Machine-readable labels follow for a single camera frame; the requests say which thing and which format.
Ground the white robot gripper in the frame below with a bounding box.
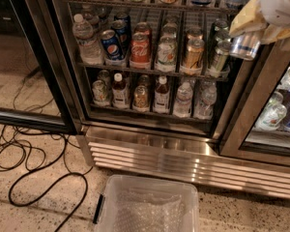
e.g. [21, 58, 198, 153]
[229, 0, 290, 44]

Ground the silver blue redbull can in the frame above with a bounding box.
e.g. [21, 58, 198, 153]
[229, 31, 262, 61]

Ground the green silver soda can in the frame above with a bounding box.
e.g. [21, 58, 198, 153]
[210, 41, 231, 72]

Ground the orange gold soda can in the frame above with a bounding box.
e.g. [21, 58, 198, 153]
[183, 39, 205, 69]

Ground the white green can right compartment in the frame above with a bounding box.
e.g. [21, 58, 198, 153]
[255, 103, 287, 131]

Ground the white green soda can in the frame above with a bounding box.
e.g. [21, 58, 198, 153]
[157, 37, 177, 66]

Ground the closed right glass fridge door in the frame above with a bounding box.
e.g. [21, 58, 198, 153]
[220, 38, 290, 166]

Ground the red coca cola can behind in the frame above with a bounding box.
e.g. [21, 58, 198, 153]
[134, 21, 152, 39]

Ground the red coca cola can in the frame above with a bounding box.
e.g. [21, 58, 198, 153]
[130, 33, 151, 64]
[134, 21, 152, 39]

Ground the stainless steel beverage fridge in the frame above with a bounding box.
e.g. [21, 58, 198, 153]
[51, 0, 290, 198]

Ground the blue pepsi can behind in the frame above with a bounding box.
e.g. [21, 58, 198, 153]
[111, 19, 130, 53]

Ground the blue pepsi can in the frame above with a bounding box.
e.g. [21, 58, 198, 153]
[111, 19, 130, 53]
[101, 29, 124, 60]

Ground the gold can bottom shelf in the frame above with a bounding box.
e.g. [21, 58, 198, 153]
[132, 85, 149, 111]

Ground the blue pepsi can front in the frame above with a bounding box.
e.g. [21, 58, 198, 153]
[101, 29, 124, 60]

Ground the clear water bottle middle shelf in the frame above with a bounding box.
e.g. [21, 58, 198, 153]
[72, 14, 103, 65]

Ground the green can bottom shelf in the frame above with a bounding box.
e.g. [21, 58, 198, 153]
[92, 80, 110, 106]

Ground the open glass fridge door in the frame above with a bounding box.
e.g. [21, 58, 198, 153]
[0, 0, 80, 134]

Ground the water bottle bottom right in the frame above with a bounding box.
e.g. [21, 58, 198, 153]
[193, 86, 217, 120]

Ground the water bottle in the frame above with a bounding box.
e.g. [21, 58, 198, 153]
[173, 82, 193, 118]
[193, 86, 217, 120]

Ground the water bottle bottom left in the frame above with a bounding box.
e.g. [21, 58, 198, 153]
[173, 82, 193, 118]

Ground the brown tea bottle right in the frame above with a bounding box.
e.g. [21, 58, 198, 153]
[154, 75, 170, 114]

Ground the brown tea bottle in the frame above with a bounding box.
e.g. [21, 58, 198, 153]
[154, 75, 170, 114]
[112, 73, 130, 109]

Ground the brown tea bottle left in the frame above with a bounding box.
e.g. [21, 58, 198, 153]
[112, 73, 130, 109]

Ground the bubble wrap sheet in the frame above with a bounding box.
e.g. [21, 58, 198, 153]
[113, 191, 185, 232]

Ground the clear plastic storage bin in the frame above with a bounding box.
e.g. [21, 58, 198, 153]
[94, 175, 199, 232]

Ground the black cable on floor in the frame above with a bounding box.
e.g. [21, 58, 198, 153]
[0, 66, 94, 232]

